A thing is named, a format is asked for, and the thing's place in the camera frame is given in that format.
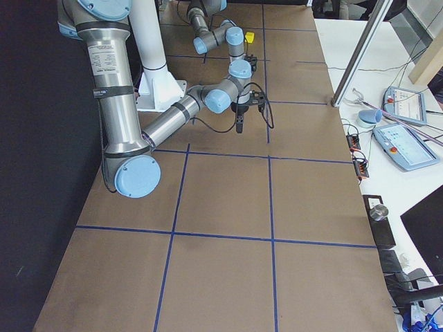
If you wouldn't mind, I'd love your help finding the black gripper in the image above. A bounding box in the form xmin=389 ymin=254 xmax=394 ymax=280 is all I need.
xmin=247 ymin=57 xmax=257 ymax=73
xmin=230 ymin=102 xmax=249 ymax=133

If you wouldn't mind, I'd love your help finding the yellow wooden block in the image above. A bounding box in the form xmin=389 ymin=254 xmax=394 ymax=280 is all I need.
xmin=244 ymin=31 xmax=255 ymax=44

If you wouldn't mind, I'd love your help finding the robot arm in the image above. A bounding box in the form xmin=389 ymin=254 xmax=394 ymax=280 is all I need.
xmin=186 ymin=0 xmax=257 ymax=73
xmin=57 ymin=1 xmax=252 ymax=199

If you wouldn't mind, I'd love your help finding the black power strip far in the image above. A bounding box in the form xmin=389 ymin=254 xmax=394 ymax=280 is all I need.
xmin=346 ymin=133 xmax=361 ymax=151

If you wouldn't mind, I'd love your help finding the black power strip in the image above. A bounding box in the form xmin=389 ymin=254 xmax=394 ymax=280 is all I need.
xmin=351 ymin=150 xmax=369 ymax=181
xmin=346 ymin=133 xmax=361 ymax=151

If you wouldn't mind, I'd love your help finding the black power strip near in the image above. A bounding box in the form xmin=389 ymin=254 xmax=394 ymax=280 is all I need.
xmin=351 ymin=150 xmax=369 ymax=181

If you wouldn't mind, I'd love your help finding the teach pendant near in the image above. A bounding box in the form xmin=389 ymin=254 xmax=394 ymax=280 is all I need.
xmin=373 ymin=124 xmax=440 ymax=172

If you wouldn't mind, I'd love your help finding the teach pendant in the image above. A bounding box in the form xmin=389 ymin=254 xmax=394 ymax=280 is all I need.
xmin=373 ymin=124 xmax=440 ymax=172
xmin=382 ymin=86 xmax=427 ymax=125

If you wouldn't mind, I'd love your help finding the teach pendant far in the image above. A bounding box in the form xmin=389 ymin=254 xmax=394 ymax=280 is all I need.
xmin=382 ymin=86 xmax=427 ymax=125

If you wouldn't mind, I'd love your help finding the metal cup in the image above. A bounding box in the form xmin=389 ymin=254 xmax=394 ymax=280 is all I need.
xmin=369 ymin=204 xmax=389 ymax=221

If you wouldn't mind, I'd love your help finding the black monitor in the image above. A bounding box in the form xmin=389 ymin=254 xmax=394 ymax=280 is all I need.
xmin=401 ymin=188 xmax=442 ymax=284

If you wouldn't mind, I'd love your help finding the black braided cable right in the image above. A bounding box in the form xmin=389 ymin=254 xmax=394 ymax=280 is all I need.
xmin=192 ymin=82 xmax=276 ymax=133

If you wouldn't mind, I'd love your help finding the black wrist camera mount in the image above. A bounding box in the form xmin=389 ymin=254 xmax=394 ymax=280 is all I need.
xmin=249 ymin=91 xmax=267 ymax=113

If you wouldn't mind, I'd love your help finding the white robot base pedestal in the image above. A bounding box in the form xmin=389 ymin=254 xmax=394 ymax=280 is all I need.
xmin=129 ymin=0 xmax=187 ymax=112

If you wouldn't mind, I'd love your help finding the aluminium frame post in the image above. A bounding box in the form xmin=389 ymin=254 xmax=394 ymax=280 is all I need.
xmin=331 ymin=0 xmax=393 ymax=107

